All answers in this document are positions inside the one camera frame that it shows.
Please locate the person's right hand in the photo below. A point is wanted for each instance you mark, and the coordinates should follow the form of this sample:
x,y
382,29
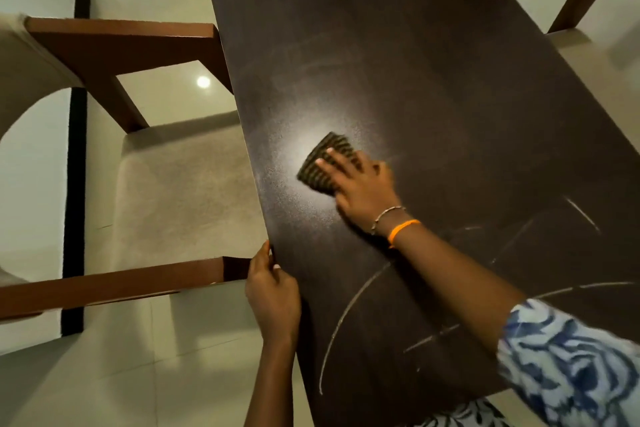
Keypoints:
x,y
365,194

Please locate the person's left hand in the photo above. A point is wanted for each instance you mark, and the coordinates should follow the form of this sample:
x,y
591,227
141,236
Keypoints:
x,y
272,296

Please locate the person's left thumb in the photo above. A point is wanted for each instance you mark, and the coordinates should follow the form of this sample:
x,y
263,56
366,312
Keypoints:
x,y
281,275

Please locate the person's right middle finger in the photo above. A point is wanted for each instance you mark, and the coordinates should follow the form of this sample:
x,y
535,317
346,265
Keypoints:
x,y
344,159

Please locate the person's right thumb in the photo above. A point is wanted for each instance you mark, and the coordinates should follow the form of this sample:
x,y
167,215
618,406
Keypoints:
x,y
340,200

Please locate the dark striped cleaning cloth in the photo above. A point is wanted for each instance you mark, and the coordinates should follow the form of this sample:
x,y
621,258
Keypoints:
x,y
320,169

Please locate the person's right forearm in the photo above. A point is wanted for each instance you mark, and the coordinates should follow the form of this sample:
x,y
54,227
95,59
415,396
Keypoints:
x,y
455,281

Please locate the person's left forearm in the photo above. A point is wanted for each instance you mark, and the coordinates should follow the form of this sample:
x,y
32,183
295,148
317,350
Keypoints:
x,y
272,381

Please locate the orange wristband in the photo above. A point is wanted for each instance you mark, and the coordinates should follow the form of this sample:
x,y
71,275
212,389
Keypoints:
x,y
401,229

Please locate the blue white patterned garment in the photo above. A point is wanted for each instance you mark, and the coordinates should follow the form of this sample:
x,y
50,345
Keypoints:
x,y
570,366

